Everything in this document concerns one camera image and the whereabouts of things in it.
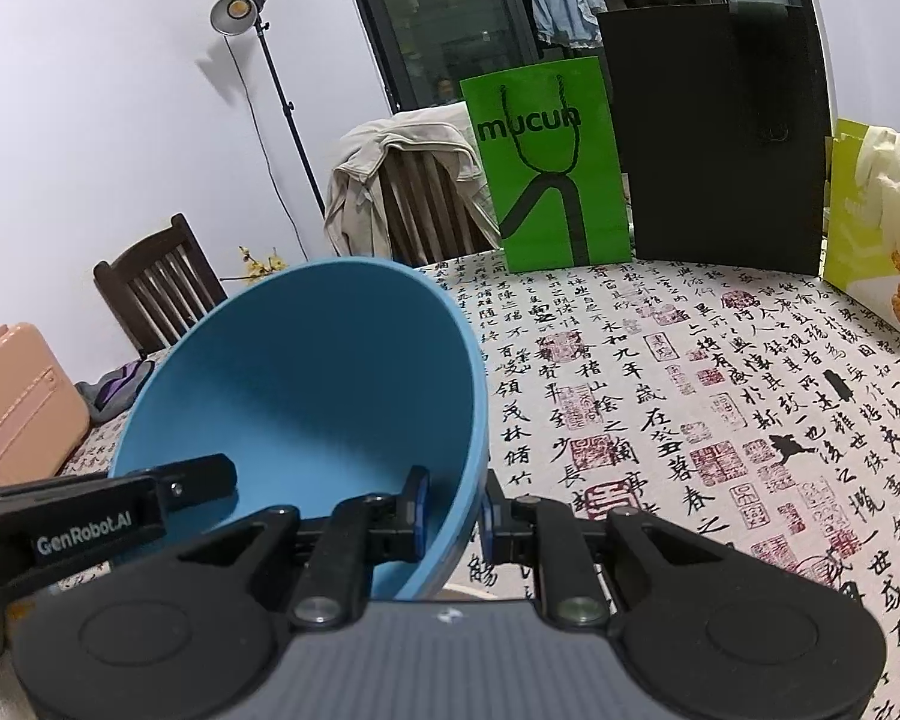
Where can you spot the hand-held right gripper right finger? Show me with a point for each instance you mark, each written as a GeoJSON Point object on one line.
{"type": "Point", "coordinates": [490, 525]}

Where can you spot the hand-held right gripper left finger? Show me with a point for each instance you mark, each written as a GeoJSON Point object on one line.
{"type": "Point", "coordinates": [418, 514]}

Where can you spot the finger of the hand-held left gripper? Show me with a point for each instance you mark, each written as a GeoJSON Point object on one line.
{"type": "Point", "coordinates": [202, 480]}

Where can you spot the blue bowl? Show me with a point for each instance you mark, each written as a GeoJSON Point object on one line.
{"type": "Point", "coordinates": [307, 390]}

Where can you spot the pink ribbed hard case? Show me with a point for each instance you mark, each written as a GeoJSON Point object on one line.
{"type": "Point", "coordinates": [22, 412]}

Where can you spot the grey and purple cloth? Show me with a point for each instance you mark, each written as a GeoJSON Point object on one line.
{"type": "Point", "coordinates": [112, 394]}

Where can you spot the calligraphy printed tablecloth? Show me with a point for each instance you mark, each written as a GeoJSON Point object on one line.
{"type": "Point", "coordinates": [645, 390]}

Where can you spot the yellow flower branch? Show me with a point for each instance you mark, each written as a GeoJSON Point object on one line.
{"type": "Point", "coordinates": [255, 264]}

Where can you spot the dark wooden chair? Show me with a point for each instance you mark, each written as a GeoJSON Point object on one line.
{"type": "Point", "coordinates": [150, 247]}
{"type": "Point", "coordinates": [420, 210]}

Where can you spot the green paper bag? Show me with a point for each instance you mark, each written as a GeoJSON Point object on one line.
{"type": "Point", "coordinates": [600, 202]}

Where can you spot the beige jacket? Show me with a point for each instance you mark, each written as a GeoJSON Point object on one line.
{"type": "Point", "coordinates": [360, 165]}

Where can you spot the black paper bag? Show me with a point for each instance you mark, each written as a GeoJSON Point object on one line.
{"type": "Point", "coordinates": [705, 165]}

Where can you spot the lime food print bag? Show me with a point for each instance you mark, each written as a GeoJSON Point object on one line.
{"type": "Point", "coordinates": [855, 240]}

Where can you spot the studio lamp on black stand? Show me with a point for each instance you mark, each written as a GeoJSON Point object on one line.
{"type": "Point", "coordinates": [232, 11]}

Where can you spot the black framed glass door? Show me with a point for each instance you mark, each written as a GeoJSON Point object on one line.
{"type": "Point", "coordinates": [435, 15]}

